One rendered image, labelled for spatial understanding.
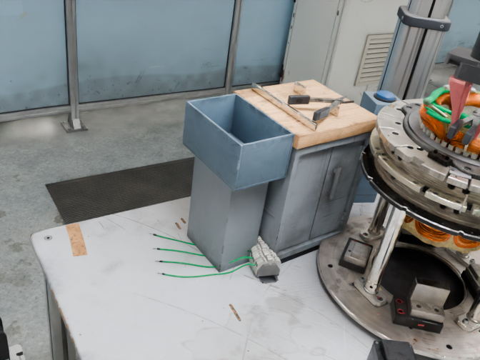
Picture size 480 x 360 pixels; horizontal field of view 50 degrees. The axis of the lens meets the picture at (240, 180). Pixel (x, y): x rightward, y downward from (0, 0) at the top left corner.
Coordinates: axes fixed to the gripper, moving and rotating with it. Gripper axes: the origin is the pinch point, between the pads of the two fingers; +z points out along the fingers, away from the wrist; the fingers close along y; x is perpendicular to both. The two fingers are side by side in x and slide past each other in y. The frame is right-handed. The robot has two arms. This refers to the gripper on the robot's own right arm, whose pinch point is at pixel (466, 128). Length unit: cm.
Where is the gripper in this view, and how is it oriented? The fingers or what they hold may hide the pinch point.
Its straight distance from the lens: 74.9
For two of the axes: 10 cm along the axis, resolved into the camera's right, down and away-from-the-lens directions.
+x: 5.6, -3.3, 7.6
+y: 8.1, 4.0, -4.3
